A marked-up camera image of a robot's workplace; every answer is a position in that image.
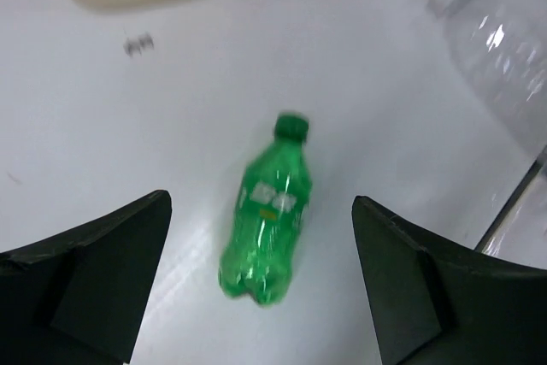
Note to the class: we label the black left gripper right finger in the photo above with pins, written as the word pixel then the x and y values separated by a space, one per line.
pixel 434 301

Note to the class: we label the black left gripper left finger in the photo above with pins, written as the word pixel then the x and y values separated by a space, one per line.
pixel 79 297

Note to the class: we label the green plastic bottle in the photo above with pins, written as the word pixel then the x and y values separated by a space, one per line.
pixel 268 216

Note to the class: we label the clear bottle blue-white cap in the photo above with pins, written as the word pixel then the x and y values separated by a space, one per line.
pixel 503 59

